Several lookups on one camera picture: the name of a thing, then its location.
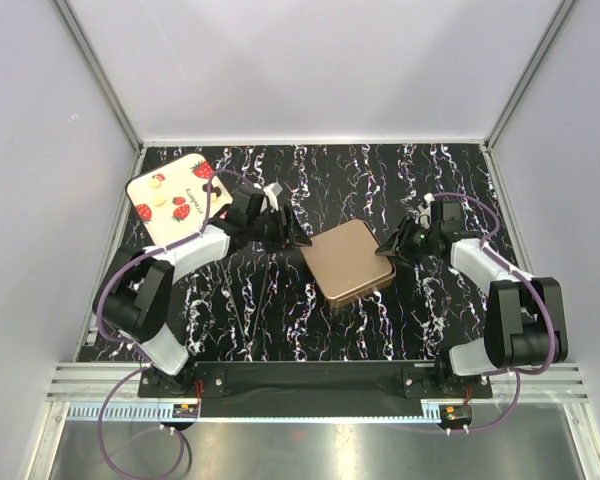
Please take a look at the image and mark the strawberry pattern tray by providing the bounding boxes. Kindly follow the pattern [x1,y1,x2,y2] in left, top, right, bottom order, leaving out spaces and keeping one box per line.
[126,153,232,246]

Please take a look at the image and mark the metal tongs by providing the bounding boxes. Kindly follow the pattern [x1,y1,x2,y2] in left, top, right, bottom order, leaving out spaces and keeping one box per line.
[221,249,271,342]

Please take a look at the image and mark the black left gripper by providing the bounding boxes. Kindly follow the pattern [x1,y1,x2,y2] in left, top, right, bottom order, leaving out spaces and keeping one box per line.
[247,204,311,254]

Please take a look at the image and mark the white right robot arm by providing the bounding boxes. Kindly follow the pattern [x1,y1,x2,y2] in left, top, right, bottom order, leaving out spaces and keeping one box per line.
[375,192,569,397]

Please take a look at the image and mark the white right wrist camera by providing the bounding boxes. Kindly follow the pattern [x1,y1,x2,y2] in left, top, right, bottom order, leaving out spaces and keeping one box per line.
[418,196,434,221]

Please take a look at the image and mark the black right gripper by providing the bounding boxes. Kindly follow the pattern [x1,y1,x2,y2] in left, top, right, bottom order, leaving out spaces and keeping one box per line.
[375,215,440,267]

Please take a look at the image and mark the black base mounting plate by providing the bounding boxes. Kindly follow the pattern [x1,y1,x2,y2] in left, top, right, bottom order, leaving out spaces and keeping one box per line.
[138,361,493,421]

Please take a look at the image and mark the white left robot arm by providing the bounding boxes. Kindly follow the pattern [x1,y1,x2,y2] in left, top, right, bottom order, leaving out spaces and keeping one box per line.
[92,187,312,396]

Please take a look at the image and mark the rose gold box lid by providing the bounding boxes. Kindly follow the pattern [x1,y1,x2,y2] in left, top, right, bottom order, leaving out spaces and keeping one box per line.
[301,219,395,308]

